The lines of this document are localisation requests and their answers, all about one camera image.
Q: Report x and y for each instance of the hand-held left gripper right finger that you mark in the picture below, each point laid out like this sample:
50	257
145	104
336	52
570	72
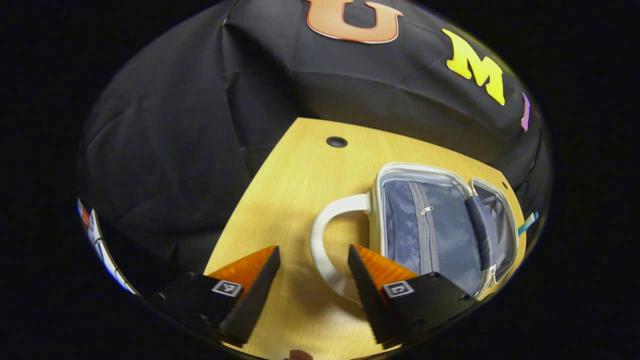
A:
367	300

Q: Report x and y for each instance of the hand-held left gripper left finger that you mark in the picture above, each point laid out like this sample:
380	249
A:
255	300

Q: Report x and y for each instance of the white suitcase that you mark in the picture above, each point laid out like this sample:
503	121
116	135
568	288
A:
440	235

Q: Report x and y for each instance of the blue skin care tube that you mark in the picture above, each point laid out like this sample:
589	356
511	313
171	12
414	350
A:
527	223

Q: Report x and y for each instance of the white and red object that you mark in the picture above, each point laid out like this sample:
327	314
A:
95	235

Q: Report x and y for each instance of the black backdrop cloth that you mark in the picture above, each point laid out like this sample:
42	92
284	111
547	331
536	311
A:
200	125

